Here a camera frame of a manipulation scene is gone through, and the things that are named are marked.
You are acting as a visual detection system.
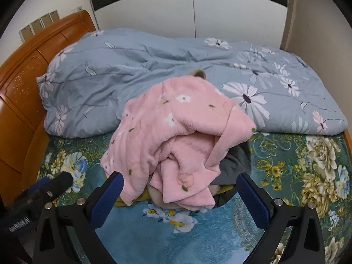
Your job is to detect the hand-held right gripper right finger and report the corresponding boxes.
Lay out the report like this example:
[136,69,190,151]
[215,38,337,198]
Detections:
[236,172,326,264]

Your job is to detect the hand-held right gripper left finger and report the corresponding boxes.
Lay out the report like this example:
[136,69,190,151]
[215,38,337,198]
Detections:
[33,171,125,264]

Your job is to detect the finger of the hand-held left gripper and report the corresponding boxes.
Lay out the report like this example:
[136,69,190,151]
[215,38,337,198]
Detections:
[33,171,74,203]

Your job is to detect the pink floral fleece garment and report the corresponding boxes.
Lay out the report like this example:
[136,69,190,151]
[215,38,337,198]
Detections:
[100,77,257,211]

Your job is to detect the green floral bed sheet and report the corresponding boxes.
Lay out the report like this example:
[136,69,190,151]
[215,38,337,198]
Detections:
[36,130,352,264]

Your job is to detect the blue-grey floral duvet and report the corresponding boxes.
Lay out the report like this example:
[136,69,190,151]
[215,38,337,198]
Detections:
[36,29,348,138]

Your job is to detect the white wardrobe with black stripe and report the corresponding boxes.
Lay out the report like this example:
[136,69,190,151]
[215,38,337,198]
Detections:
[88,0,295,50]

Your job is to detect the wooden bed frame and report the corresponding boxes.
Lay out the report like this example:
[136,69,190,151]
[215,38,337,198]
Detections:
[0,10,99,207]

